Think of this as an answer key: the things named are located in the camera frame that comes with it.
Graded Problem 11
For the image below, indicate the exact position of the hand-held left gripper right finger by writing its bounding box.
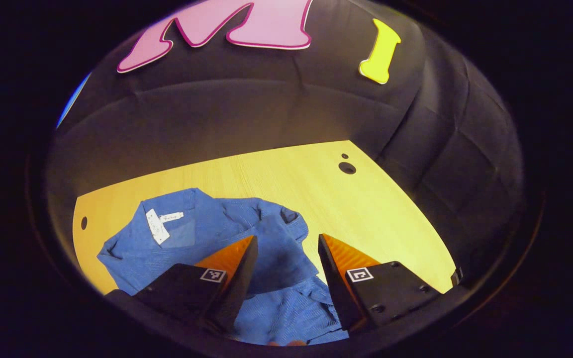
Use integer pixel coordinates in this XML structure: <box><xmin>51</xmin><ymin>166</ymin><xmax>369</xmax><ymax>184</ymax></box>
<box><xmin>318</xmin><ymin>234</ymin><xmax>441</xmax><ymax>333</ymax></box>

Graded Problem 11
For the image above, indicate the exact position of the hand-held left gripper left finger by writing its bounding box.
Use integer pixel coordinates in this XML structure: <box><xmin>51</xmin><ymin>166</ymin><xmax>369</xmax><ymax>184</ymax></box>
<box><xmin>135</xmin><ymin>235</ymin><xmax>259</xmax><ymax>335</ymax></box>

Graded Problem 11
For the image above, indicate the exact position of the blue shirt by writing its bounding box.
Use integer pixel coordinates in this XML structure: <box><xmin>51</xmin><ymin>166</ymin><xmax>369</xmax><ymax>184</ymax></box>
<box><xmin>96</xmin><ymin>187</ymin><xmax>349</xmax><ymax>346</ymax></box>

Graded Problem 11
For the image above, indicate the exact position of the black backdrop cloth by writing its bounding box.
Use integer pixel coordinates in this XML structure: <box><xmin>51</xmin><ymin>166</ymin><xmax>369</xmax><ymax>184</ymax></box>
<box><xmin>45</xmin><ymin>0</ymin><xmax>525</xmax><ymax>299</ymax></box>

